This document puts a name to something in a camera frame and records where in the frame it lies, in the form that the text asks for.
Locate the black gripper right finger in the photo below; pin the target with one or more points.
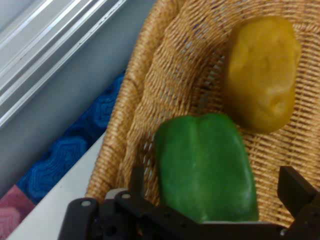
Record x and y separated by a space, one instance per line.
302 197

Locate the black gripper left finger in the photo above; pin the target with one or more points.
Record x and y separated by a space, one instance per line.
150 217

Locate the green bell pepper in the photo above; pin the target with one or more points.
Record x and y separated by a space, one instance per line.
207 170

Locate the blue and pink knitted cloth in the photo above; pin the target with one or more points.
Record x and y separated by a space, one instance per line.
62 160

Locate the orange fruit in basket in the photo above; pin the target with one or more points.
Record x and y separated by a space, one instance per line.
262 72

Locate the pink foam floor mat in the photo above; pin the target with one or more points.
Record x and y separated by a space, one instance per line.
12 210

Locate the woven wicker basket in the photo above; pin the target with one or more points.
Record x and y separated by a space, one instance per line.
190 62

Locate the horizontal aluminium frame rail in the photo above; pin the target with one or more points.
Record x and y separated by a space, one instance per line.
50 37

